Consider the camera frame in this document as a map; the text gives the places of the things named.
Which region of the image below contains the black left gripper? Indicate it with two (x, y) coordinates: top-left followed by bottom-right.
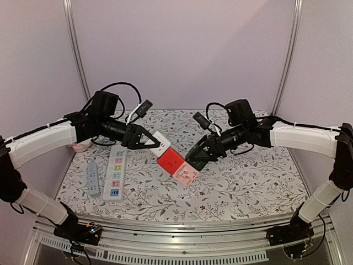
(99, 115), (161, 150)

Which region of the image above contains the red cube socket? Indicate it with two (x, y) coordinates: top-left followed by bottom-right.
(157, 147), (185, 175)

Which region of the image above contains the pink cube socket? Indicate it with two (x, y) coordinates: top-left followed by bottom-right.
(172, 162), (199, 187)

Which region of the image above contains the left aluminium frame post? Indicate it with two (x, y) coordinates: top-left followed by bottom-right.
(63, 0), (91, 102)

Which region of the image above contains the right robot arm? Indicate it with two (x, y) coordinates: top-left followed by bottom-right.
(186, 99), (352, 246)

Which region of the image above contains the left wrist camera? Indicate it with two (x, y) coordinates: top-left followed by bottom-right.
(126, 99), (153, 124)

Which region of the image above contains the aluminium frame post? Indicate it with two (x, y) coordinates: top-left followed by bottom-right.
(271, 0), (303, 115)
(63, 0), (91, 102)

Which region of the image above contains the right aluminium frame post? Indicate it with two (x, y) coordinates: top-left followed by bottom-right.
(271, 0), (303, 115)

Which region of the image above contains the white colourful power strip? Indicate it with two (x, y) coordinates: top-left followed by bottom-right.
(103, 145), (127, 202)

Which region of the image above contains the pink round socket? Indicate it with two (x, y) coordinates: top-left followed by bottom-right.
(69, 139), (92, 152)

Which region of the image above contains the grey-blue power strip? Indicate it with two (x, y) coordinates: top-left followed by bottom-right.
(87, 162), (100, 198)

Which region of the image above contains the white cube socket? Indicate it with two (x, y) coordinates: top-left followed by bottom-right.
(150, 131), (171, 157)

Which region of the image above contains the dark green cube socket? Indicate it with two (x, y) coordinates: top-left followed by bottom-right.
(186, 159), (207, 172)

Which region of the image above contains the floral table mat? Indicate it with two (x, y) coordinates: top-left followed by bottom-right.
(52, 109), (317, 223)

